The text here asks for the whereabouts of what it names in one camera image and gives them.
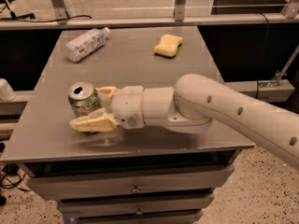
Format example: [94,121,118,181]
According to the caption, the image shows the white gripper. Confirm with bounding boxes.
[69,86,145,133]

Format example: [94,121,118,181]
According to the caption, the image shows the green soda can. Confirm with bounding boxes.
[68,82,101,118]

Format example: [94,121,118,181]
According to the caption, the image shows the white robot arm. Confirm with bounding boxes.
[69,74,299,170]

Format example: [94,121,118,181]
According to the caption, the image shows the clear plastic water bottle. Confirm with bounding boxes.
[65,27,110,63]

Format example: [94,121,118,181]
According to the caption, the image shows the grey drawer cabinet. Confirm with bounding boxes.
[0,25,256,224]

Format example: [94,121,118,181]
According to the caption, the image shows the top grey drawer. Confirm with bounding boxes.
[27,164,235,200]

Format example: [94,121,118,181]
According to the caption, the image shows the grey drawer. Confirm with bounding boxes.
[64,210,203,224]
[59,192,215,217]
[27,164,235,200]

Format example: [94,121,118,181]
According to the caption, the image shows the yellow sponge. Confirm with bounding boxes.
[154,35,183,58]

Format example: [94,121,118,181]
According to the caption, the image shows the middle grey drawer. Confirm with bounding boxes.
[59,192,215,217]

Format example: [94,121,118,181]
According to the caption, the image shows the bottom grey drawer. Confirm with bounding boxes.
[64,210,203,224]

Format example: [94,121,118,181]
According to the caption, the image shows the black floor cables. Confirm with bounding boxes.
[0,163,31,193]

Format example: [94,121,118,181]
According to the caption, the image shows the black cable on rail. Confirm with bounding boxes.
[0,14,93,24]

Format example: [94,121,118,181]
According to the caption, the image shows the metal frame rail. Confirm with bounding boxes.
[0,13,299,31]

